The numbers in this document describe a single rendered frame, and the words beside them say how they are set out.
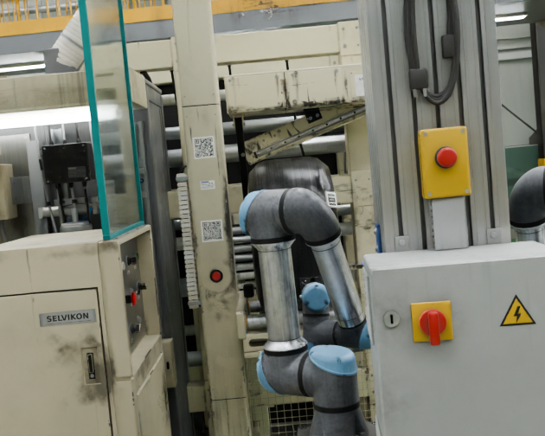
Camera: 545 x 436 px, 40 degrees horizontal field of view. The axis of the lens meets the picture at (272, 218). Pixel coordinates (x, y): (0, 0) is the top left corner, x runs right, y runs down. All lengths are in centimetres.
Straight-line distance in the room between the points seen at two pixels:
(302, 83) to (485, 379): 176
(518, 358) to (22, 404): 132
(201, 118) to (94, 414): 108
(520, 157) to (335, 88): 945
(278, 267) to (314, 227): 15
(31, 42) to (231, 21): 218
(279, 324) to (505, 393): 74
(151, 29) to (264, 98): 558
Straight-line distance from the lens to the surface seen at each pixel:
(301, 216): 184
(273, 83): 291
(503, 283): 136
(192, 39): 268
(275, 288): 193
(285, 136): 303
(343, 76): 293
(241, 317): 256
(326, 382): 191
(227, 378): 273
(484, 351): 137
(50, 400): 214
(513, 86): 1235
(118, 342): 207
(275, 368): 198
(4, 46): 888
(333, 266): 191
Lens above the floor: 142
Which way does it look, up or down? 4 degrees down
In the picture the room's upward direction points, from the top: 5 degrees counter-clockwise
